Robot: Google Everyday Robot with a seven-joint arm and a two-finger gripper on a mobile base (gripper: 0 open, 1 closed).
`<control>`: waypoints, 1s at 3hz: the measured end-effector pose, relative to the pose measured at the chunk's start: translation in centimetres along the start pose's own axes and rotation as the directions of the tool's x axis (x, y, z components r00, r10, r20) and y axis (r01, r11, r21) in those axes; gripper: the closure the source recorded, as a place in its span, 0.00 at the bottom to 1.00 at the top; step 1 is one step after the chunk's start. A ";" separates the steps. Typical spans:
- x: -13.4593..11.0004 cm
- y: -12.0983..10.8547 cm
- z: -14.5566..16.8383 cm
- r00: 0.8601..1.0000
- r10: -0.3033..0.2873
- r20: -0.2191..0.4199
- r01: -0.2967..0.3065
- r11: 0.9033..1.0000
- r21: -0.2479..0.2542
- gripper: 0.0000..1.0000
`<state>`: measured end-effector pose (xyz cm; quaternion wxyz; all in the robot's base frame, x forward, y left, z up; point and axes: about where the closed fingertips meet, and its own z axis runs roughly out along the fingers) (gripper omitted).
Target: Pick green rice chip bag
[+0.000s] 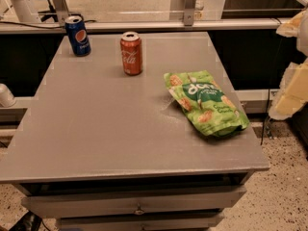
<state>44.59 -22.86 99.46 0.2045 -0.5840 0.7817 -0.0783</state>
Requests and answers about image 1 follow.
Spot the black object bottom left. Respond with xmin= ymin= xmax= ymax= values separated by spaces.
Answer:
xmin=9 ymin=211 xmax=41 ymax=231

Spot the green rice chip bag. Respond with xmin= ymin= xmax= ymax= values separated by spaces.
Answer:
xmin=164 ymin=70 xmax=249 ymax=137

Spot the lower grey drawer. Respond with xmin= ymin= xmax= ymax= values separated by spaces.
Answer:
xmin=57 ymin=212 xmax=223 ymax=231

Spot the white pipe top left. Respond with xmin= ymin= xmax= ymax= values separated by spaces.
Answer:
xmin=11 ymin=0 xmax=41 ymax=23

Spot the red Coca-Cola can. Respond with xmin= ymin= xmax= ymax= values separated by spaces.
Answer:
xmin=120 ymin=32 xmax=142 ymax=75

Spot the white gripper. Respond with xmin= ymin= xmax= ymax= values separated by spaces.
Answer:
xmin=269 ymin=10 xmax=308 ymax=120

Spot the grey wooden drawer cabinet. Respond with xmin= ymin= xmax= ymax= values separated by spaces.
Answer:
xmin=0 ymin=32 xmax=270 ymax=231

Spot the grey drawer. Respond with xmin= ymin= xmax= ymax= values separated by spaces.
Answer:
xmin=57 ymin=212 xmax=223 ymax=231
xmin=22 ymin=185 xmax=246 ymax=218

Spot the metal rail barrier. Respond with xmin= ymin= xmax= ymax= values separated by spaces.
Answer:
xmin=0 ymin=17 xmax=288 ymax=35

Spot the black cable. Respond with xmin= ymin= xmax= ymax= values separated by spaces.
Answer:
xmin=0 ymin=18 xmax=97 ymax=30

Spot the blue Pepsi can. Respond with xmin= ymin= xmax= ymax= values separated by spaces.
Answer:
xmin=64 ymin=15 xmax=91 ymax=57

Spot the white cylinder left edge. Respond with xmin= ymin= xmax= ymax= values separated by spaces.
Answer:
xmin=0 ymin=84 xmax=16 ymax=107

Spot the upper grey drawer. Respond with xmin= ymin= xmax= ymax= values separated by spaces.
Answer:
xmin=22 ymin=185 xmax=246 ymax=218

